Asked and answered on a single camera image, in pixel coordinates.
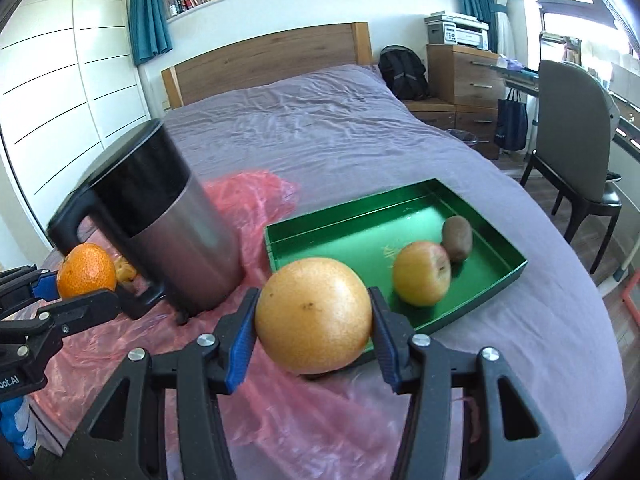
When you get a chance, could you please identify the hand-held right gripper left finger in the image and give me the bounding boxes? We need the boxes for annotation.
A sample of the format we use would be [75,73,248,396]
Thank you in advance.
[52,287,261,480]

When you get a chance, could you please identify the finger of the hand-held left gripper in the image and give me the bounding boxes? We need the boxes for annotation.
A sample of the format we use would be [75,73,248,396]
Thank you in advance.
[0,266,62,319]
[0,289,124,337]

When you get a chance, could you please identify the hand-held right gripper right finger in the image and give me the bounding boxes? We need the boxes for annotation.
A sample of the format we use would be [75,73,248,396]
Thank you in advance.
[368,287,576,480]

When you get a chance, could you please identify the orange tangerine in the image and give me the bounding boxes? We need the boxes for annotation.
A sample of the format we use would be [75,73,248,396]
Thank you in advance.
[56,243,118,301]

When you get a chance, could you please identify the large orange grapefruit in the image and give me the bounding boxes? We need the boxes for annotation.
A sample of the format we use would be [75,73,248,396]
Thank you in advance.
[255,257,374,375]

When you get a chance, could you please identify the green metal tray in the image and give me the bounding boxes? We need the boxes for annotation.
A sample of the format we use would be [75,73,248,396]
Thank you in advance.
[264,178,529,366]

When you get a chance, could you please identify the blue white patterned cloth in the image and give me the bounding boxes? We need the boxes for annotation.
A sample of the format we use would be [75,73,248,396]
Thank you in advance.
[0,395,36,461]

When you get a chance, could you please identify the small orange fruit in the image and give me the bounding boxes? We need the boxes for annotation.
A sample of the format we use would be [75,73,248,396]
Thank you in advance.
[115,255,138,282]

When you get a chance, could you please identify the yellow red apple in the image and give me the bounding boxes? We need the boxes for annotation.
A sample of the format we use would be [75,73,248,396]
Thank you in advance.
[393,241,452,307]

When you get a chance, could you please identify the pink plastic bag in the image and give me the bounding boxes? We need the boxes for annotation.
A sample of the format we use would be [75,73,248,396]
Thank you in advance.
[30,172,401,480]

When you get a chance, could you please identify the brown kiwi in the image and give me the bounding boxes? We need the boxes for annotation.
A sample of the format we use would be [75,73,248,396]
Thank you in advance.
[442,215,473,262]

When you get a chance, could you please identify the black and steel kettle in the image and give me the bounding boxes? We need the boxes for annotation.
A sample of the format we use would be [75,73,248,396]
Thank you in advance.
[46,119,246,325]

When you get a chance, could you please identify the white wardrobe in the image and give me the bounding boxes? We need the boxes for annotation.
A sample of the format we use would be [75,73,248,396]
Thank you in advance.
[0,0,151,261]

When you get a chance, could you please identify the mesh waste bin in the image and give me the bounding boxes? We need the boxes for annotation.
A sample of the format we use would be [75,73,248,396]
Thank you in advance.
[445,129,478,148]

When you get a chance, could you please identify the bed with purple sheet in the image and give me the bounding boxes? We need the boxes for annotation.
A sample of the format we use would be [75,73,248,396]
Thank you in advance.
[30,62,628,480]

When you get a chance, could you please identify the low wooden nightstand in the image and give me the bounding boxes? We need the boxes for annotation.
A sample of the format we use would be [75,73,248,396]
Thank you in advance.
[402,99,501,161]

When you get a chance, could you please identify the dark blue tote bag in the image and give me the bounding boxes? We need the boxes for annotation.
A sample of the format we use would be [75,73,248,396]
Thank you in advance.
[494,87,529,152]

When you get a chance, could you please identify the black backpack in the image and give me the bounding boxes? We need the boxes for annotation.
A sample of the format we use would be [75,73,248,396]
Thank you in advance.
[378,46,430,102]

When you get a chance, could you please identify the wooden dresser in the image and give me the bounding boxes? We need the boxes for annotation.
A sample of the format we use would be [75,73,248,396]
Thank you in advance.
[426,44,506,106]

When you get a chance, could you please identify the wooden headboard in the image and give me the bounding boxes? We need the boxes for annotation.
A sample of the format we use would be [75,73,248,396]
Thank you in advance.
[161,22,373,111]

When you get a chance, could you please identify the grey chair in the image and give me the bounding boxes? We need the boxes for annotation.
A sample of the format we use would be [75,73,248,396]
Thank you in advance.
[520,60,623,275]

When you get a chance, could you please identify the glass top desk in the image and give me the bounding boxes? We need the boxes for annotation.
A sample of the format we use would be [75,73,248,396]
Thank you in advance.
[497,55,640,151]

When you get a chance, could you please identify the white printer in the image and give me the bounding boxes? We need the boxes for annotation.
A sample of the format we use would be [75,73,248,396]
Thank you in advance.
[425,11,491,51]

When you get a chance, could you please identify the red metal frame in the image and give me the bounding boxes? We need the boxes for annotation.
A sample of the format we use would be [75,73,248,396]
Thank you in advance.
[621,270,640,323]

